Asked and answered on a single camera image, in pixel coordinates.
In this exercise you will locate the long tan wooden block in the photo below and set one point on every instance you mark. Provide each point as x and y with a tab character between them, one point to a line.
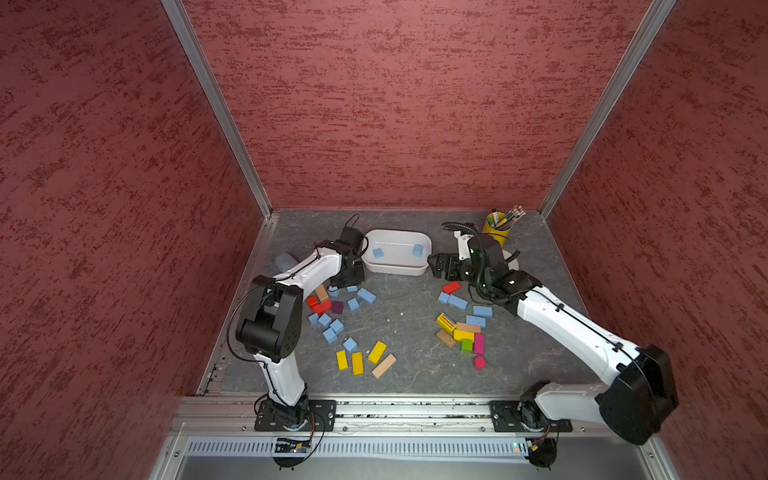
383	366

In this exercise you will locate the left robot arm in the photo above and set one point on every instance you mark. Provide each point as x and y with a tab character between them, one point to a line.
269	321

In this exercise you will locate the yellow long block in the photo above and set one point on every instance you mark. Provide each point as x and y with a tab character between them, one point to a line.
377	352

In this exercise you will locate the long blue block left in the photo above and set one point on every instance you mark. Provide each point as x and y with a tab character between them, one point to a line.
366	295

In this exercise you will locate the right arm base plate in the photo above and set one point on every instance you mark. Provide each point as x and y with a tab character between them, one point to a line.
510	416

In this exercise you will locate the long blue block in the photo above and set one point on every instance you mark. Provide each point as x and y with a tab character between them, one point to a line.
366	295
457	302

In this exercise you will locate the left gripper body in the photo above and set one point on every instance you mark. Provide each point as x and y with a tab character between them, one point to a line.
349	277

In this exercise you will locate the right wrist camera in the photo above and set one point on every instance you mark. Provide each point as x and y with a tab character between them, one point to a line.
463	239

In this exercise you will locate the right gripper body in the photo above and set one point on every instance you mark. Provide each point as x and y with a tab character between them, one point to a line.
457	269

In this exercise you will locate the green cube block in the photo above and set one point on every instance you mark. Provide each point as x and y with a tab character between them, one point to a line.
467	346

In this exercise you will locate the long blue block right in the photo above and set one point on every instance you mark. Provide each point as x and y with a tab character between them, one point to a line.
457	302

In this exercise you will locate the red block right cluster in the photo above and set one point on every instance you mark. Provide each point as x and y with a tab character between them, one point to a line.
451	288

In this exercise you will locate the magenta cylinder block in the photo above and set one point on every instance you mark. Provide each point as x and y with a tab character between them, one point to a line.
479	362

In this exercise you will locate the striped yellow block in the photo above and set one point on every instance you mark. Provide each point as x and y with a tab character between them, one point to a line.
445	323

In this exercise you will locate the white plastic tray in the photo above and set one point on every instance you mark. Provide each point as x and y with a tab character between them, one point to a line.
405	252

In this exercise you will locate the pens in can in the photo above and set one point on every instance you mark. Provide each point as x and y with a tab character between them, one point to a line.
503	221

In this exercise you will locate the tan wooden block left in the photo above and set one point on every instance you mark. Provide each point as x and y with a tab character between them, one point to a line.
322	294

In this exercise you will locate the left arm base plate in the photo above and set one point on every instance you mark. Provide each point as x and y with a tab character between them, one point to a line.
312	415

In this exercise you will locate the brown wooden block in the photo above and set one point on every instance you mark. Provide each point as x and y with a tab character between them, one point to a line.
446	339

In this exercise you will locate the yellow pen holder can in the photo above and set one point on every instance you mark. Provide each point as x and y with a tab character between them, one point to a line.
499	236

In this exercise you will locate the long red block left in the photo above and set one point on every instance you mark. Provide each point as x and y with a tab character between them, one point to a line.
323	307

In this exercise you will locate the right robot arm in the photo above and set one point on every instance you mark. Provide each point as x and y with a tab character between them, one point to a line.
635	391

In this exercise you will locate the white tape roll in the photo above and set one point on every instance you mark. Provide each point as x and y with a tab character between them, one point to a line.
511	258

